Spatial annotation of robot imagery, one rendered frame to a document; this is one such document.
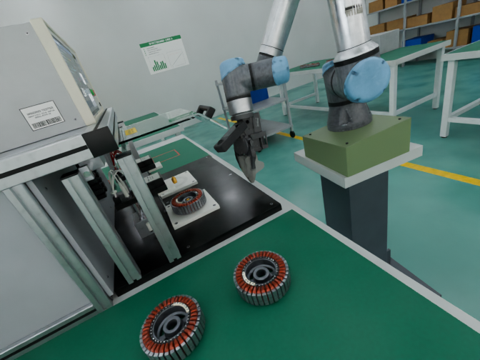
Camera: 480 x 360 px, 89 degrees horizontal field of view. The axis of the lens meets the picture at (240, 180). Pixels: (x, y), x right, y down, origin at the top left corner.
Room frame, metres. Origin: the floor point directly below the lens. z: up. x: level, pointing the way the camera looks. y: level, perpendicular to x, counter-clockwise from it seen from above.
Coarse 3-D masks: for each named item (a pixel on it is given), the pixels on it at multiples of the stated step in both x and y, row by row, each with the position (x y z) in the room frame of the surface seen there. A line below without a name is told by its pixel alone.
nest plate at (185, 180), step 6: (180, 174) 1.00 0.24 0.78; (186, 174) 0.98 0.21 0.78; (168, 180) 0.98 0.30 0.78; (180, 180) 0.94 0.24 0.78; (186, 180) 0.92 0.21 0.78; (192, 180) 0.90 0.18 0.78; (180, 186) 0.88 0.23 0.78; (186, 186) 0.87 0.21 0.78; (168, 192) 0.86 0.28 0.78; (174, 192) 0.85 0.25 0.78; (162, 198) 0.84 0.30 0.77
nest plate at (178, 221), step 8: (208, 200) 0.71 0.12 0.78; (168, 208) 0.73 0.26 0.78; (200, 208) 0.67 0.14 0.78; (208, 208) 0.66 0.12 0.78; (216, 208) 0.65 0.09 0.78; (176, 216) 0.66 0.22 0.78; (184, 216) 0.65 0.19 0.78; (192, 216) 0.63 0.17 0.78; (200, 216) 0.64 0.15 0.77; (176, 224) 0.62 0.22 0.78; (184, 224) 0.62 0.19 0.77
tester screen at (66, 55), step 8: (64, 48) 0.73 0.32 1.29; (64, 56) 0.64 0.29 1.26; (72, 56) 0.82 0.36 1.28; (72, 64) 0.72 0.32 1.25; (72, 72) 0.63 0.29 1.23; (80, 72) 0.82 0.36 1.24; (80, 80) 0.71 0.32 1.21; (80, 88) 0.63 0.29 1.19; (88, 88) 0.82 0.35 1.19; (88, 96) 0.70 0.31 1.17
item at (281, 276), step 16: (256, 256) 0.40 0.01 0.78; (272, 256) 0.38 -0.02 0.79; (240, 272) 0.37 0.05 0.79; (256, 272) 0.36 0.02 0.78; (272, 272) 0.36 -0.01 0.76; (288, 272) 0.34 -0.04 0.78; (240, 288) 0.33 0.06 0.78; (256, 288) 0.32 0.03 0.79; (272, 288) 0.31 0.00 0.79; (256, 304) 0.31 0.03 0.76
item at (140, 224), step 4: (136, 216) 0.65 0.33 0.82; (144, 216) 0.64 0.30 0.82; (136, 220) 0.63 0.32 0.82; (140, 220) 0.63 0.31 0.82; (144, 220) 0.62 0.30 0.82; (136, 224) 0.61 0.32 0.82; (140, 224) 0.62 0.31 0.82; (144, 224) 0.62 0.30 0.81; (136, 228) 0.61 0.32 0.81; (140, 228) 0.62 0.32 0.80; (144, 228) 0.62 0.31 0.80; (140, 232) 0.61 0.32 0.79; (144, 232) 0.62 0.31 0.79; (148, 232) 0.62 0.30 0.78; (152, 232) 0.62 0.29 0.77; (144, 236) 0.62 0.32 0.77
